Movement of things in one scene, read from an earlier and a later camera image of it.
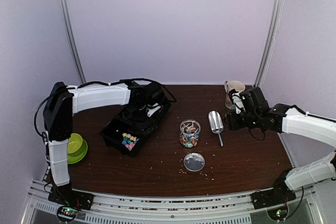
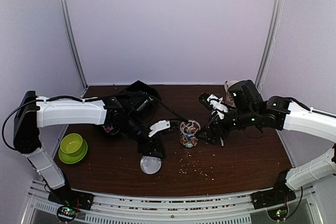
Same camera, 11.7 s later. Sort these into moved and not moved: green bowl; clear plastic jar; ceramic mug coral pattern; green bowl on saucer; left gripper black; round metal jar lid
Moved: left gripper black; round metal jar lid
Not moved: green bowl; ceramic mug coral pattern; green bowl on saucer; clear plastic jar
